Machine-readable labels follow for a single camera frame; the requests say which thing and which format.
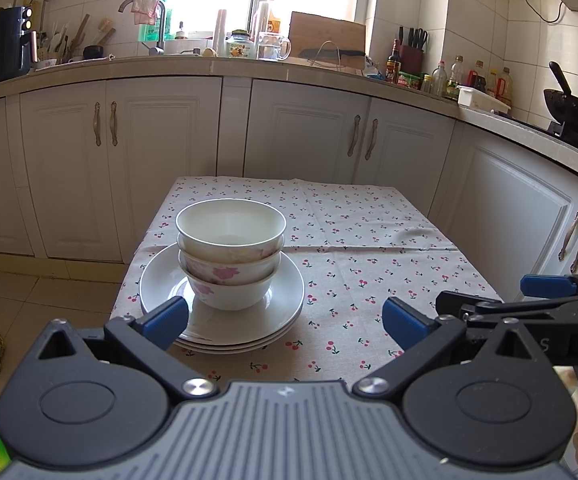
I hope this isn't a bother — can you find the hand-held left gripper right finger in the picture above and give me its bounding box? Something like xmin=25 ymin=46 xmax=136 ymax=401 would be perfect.
xmin=350 ymin=295 xmax=538 ymax=403

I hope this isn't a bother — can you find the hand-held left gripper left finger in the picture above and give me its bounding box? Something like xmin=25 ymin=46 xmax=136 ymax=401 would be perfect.
xmin=36 ymin=295 xmax=220 ymax=404

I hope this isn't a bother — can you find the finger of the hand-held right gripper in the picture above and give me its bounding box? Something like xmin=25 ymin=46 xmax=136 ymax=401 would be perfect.
xmin=520 ymin=270 xmax=578 ymax=300
xmin=436 ymin=290 xmax=575 ymax=328

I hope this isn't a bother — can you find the white bowl pink floral print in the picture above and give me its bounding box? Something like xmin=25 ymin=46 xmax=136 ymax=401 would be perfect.
xmin=176 ymin=234 xmax=286 ymax=273
xmin=179 ymin=252 xmax=282 ymax=311

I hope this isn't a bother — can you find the white plate fruit print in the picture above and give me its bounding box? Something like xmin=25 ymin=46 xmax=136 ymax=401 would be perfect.
xmin=176 ymin=327 xmax=295 ymax=356
xmin=139 ymin=242 xmax=306 ymax=337
xmin=171 ymin=317 xmax=301 ymax=347

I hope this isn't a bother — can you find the plain white bowl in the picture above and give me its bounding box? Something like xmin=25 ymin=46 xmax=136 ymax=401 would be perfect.
xmin=175 ymin=199 xmax=287 ymax=261

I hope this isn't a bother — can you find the cherry print tablecloth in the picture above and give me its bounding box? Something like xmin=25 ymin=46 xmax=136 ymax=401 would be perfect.
xmin=110 ymin=176 xmax=507 ymax=386

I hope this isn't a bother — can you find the black wok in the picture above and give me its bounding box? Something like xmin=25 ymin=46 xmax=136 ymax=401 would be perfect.
xmin=542 ymin=61 xmax=578 ymax=136

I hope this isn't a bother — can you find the white plastic tray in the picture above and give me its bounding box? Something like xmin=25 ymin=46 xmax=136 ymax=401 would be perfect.
xmin=456 ymin=86 xmax=513 ymax=115

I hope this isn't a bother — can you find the amber oil bottle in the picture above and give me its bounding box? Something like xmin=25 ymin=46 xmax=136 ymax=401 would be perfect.
xmin=496 ymin=67 xmax=514 ymax=106

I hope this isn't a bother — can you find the clear oil bottle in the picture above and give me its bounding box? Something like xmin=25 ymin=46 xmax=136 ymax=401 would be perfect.
xmin=446 ymin=56 xmax=465 ymax=101

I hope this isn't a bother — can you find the dark soy sauce bottle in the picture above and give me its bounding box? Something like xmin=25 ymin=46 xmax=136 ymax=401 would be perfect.
xmin=386 ymin=39 xmax=403 ymax=84

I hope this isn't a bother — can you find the red knife block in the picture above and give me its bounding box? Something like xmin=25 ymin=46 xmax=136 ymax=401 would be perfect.
xmin=398 ymin=26 xmax=428 ymax=76

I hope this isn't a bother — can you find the black kitchen knife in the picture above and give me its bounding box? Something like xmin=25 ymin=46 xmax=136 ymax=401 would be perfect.
xmin=299 ymin=48 xmax=366 ymax=59

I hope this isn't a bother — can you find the metal faucet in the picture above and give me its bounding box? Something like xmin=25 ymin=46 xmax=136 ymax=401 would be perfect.
xmin=118 ymin=0 xmax=167 ymax=56

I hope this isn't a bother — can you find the glass jar yellow print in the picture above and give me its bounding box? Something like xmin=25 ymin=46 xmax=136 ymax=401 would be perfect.
xmin=226 ymin=30 xmax=256 ymax=59

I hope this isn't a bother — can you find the green dish soap bottle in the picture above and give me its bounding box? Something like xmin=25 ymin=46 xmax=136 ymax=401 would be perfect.
xmin=141 ymin=0 xmax=174 ymax=43

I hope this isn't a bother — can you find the glass pitcher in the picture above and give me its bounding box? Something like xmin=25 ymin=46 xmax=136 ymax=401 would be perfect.
xmin=256 ymin=31 xmax=293 ymax=62

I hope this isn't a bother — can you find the stack of white cups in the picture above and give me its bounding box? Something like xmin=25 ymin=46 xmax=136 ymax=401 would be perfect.
xmin=214 ymin=9 xmax=228 ymax=54

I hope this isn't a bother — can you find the scrubbing brush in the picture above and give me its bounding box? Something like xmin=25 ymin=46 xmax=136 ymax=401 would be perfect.
xmin=94 ymin=17 xmax=118 ymax=47

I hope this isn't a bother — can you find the wooden cutting board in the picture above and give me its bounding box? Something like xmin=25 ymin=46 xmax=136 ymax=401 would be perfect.
xmin=289 ymin=11 xmax=367 ymax=69

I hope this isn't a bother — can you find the wooden spatula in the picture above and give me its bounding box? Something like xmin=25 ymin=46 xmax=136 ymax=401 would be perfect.
xmin=70 ymin=14 xmax=92 ymax=54

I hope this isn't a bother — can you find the pink cloth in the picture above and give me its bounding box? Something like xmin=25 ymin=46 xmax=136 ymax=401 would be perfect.
xmin=131 ymin=0 xmax=161 ymax=26

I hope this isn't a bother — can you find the orange label bottle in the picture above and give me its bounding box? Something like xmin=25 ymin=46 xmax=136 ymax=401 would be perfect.
xmin=266 ymin=0 xmax=283 ymax=34

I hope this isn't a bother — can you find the black air fryer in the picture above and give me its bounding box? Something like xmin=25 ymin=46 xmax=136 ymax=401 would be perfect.
xmin=0 ymin=6 xmax=38 ymax=88

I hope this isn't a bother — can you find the metal wire rack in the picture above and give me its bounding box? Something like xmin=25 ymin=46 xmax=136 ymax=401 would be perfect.
xmin=309 ymin=41 xmax=343 ymax=69

